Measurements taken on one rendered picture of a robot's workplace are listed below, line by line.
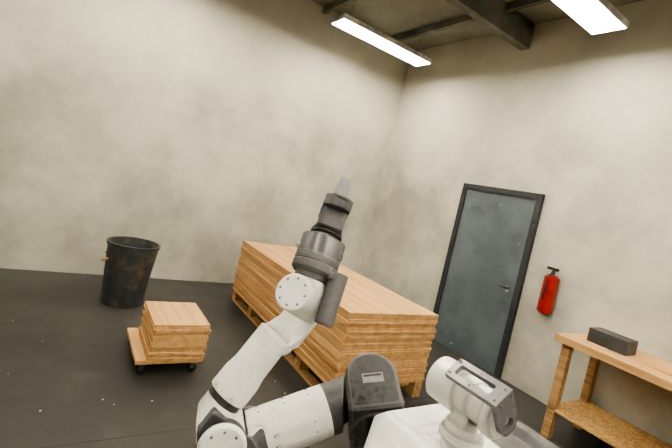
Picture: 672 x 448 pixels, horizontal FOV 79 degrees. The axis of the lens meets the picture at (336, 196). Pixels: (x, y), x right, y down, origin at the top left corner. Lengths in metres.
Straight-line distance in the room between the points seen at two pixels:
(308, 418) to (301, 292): 0.22
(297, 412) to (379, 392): 0.15
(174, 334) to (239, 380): 2.75
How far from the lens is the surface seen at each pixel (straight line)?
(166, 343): 3.52
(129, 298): 4.82
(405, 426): 0.72
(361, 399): 0.80
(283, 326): 0.82
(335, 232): 0.79
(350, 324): 3.38
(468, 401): 0.65
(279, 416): 0.81
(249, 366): 0.77
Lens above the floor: 1.69
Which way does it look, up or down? 1 degrees down
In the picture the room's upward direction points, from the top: 13 degrees clockwise
